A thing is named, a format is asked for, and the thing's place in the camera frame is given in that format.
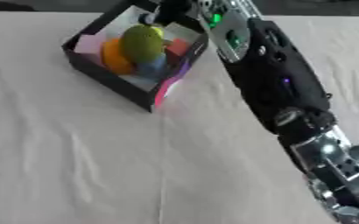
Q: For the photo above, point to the black box white inside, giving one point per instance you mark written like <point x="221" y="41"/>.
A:
<point x="111" y="80"/>

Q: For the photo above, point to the green toy pear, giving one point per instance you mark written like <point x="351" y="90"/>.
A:
<point x="140" y="43"/>

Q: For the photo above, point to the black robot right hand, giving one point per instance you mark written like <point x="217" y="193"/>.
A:
<point x="171" y="10"/>

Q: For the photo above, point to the red block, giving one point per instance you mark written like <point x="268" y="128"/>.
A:
<point x="178" y="51"/>

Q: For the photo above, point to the orange toy fruit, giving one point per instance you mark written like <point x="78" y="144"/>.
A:
<point x="115" y="59"/>

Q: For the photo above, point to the blue block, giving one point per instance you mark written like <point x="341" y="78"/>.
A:
<point x="154" y="68"/>

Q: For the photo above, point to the pink block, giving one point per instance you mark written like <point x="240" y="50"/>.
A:
<point x="89" y="46"/>

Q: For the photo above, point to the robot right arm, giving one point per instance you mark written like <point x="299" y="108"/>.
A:
<point x="274" y="73"/>

